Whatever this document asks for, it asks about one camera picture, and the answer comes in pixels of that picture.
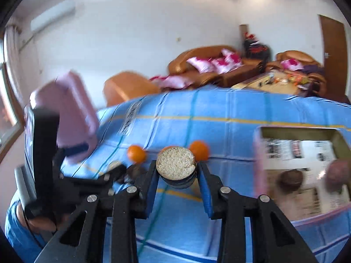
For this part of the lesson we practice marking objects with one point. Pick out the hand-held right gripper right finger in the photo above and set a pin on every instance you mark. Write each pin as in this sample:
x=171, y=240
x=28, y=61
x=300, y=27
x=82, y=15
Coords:
x=204, y=193

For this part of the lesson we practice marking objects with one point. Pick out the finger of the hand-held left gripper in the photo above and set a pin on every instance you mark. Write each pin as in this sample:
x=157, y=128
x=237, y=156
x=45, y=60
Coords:
x=79, y=149
x=82, y=186

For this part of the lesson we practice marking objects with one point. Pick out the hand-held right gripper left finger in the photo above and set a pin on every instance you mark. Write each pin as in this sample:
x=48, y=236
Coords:
x=152, y=193

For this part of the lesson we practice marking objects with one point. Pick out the dark brown round fruit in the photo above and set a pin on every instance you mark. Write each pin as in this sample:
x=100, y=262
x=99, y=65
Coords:
x=135, y=174

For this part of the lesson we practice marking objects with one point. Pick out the pink cardboard box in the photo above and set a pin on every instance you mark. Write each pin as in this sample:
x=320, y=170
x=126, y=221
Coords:
x=259, y=169

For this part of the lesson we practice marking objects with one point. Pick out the person's left forearm blue sleeve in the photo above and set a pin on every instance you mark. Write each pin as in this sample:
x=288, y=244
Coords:
x=16, y=234

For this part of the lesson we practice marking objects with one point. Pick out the person's left hand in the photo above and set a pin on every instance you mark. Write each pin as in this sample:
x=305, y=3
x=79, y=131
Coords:
x=41, y=226

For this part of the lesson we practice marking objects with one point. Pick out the orange leather ottoman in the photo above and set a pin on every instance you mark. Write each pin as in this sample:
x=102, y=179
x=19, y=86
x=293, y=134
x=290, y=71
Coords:
x=129, y=87

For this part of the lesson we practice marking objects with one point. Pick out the pale curtain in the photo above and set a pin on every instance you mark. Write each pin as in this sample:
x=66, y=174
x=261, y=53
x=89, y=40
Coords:
x=13, y=60

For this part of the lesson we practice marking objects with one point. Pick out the blue plaid blanket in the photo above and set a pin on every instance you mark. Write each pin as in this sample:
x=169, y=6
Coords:
x=219, y=109

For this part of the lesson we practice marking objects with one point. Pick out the dark bun in box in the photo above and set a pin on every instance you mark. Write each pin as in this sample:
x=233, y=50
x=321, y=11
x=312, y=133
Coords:
x=291, y=180

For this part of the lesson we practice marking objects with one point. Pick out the newspaper lining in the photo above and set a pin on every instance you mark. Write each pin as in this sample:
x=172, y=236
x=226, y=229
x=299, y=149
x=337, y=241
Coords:
x=290, y=149

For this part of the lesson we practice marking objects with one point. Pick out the wooden coffee table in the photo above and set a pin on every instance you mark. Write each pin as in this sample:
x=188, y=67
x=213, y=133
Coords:
x=255, y=83

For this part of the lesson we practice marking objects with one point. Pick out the brown leather sofa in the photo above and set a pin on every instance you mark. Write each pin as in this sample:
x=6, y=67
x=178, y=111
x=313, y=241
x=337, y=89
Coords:
x=235, y=75

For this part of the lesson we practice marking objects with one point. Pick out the pink white floral pillow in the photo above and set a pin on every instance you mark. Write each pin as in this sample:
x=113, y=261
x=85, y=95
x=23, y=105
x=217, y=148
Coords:
x=233, y=56
x=199, y=64
x=221, y=65
x=292, y=64

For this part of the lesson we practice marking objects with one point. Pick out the reddish brown round fruit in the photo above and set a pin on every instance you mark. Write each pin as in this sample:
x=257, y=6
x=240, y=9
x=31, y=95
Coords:
x=339, y=176

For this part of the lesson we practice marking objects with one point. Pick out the clutter of small colourful items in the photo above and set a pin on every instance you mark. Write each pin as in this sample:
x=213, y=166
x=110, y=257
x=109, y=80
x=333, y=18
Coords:
x=288, y=80

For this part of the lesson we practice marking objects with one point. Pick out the brown leather armchair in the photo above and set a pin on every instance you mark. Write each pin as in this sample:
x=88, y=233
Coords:
x=293, y=54

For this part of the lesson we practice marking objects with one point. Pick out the tall brown cardboard piece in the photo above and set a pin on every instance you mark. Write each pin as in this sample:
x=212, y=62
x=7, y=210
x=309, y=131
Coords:
x=243, y=33

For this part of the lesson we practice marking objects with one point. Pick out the purple cloth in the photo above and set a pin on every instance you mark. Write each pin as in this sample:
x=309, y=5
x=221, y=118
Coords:
x=312, y=68

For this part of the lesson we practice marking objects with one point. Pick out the brown wooden door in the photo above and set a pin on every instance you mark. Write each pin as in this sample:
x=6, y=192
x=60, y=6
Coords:
x=333, y=60

